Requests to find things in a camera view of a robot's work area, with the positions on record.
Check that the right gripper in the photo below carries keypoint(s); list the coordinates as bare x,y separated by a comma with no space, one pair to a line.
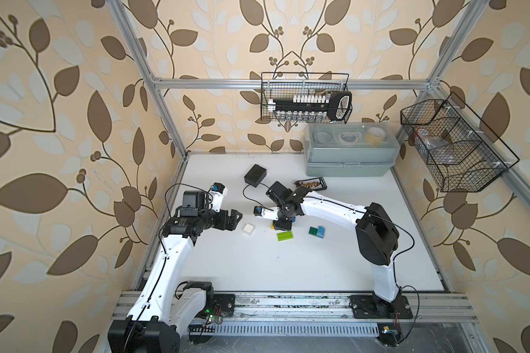
283,226

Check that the wire basket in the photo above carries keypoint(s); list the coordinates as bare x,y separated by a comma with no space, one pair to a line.
462,151
284,85

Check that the grey plastic toolbox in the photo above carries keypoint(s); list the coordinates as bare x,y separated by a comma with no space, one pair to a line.
349,150

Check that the light blue lego brick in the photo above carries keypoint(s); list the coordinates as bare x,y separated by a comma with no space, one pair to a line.
320,231

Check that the white lego brick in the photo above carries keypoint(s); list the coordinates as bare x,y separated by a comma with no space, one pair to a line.
248,229

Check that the aluminium front rail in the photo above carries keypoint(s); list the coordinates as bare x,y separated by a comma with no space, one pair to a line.
317,315

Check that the lime lego brick lower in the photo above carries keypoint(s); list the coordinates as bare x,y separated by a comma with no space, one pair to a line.
285,236

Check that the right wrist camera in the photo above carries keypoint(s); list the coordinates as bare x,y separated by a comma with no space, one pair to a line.
266,213

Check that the back wire basket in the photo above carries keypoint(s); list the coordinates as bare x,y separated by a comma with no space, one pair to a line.
284,85

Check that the right wire basket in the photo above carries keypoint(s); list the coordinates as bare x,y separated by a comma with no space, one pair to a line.
462,151

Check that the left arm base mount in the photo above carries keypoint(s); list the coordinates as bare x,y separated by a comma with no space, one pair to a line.
219,305

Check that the black box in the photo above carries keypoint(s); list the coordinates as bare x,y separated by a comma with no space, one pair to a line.
255,176

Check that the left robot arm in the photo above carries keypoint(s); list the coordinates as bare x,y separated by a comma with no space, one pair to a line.
158,318

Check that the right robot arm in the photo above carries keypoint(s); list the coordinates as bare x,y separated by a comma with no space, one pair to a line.
376,235

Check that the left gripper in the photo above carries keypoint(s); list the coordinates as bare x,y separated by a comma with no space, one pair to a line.
224,224

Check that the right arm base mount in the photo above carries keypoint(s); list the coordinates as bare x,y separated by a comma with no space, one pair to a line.
369,306

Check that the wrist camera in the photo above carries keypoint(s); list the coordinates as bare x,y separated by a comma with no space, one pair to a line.
218,192
266,213

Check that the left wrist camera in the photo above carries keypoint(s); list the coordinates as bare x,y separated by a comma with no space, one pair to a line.
218,192

